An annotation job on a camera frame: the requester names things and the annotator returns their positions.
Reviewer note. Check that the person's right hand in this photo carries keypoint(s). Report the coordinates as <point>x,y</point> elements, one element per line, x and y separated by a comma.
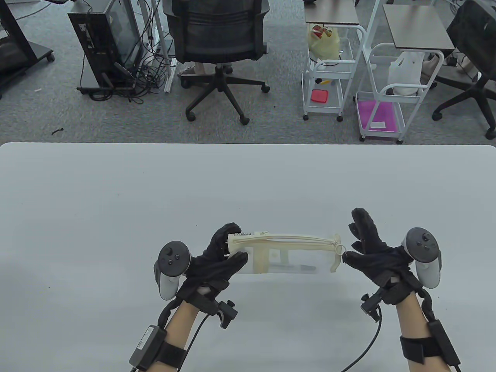
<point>383,263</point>

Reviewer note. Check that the person's left hand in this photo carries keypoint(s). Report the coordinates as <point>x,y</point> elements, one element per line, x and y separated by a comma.
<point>209,271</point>

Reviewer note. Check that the black and white marker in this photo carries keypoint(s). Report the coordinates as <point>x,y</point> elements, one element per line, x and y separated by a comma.
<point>306,267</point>

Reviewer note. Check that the translucent white mesh pencil pouch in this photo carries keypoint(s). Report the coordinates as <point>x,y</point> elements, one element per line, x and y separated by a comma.
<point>290,259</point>

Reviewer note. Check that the person's left forearm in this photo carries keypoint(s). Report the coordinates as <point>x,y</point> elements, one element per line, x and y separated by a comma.
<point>180,325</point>

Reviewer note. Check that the black right forearm sensor box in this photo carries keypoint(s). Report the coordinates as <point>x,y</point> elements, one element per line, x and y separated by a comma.
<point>441,341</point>

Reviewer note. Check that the person's right forearm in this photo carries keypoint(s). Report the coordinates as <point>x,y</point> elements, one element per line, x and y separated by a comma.
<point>412,325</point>

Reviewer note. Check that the black left forearm sensor box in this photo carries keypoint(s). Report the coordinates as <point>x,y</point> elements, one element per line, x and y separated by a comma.
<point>145,347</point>

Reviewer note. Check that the grey right hand controller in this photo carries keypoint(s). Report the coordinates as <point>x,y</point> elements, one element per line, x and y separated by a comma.
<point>422,244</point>

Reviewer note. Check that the white paper slip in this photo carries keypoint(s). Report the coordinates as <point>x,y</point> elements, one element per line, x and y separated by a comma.
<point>378,124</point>

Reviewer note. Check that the magenta sheet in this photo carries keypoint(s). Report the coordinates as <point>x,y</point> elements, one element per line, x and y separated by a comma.
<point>381,112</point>

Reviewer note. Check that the narrow white rolling cart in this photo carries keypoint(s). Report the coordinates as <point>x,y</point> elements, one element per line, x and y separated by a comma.
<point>325,109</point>

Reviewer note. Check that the wide white rolling cart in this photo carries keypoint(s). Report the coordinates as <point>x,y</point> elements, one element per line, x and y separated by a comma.
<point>399,95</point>

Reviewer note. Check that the red plastic lid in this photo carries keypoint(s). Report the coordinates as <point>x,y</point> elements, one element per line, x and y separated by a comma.
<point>319,96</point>

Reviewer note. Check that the white plastic bag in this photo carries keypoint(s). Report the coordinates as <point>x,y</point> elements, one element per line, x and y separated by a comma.
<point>405,75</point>

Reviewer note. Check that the yellow and black pen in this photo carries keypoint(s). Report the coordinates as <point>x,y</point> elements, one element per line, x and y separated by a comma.
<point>324,81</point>

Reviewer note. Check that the white power strip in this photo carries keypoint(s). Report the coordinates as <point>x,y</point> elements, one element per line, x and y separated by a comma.
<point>170,75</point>

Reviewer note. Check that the yellow plastic bag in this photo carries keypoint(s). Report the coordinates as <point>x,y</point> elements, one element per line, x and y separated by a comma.
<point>325,46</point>

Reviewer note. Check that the black mesh office chair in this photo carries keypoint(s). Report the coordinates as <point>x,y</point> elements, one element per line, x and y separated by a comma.
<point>217,35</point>

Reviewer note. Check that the white desk leg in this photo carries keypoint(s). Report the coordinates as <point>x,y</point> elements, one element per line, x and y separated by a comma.
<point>162,38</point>

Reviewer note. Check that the large brown side table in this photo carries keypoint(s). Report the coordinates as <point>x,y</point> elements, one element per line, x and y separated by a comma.
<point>418,27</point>

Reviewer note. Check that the red snack packet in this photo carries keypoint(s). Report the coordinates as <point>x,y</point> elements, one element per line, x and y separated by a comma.
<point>320,31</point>

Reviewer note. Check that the small brown side table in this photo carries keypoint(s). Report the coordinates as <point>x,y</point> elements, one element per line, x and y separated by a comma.
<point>329,13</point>

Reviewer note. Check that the black computer tower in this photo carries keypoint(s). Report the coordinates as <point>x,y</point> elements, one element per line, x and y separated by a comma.
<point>97,38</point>

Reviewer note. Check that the black wheeled stand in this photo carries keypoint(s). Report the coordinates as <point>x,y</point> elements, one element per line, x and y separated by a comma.
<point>15,42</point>

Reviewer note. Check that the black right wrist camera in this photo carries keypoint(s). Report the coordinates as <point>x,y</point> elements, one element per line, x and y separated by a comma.
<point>370,306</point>

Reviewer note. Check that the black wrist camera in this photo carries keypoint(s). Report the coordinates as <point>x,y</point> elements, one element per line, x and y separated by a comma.
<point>228,312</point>
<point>370,306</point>

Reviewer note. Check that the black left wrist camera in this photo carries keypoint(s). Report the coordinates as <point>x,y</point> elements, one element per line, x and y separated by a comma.
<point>228,312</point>

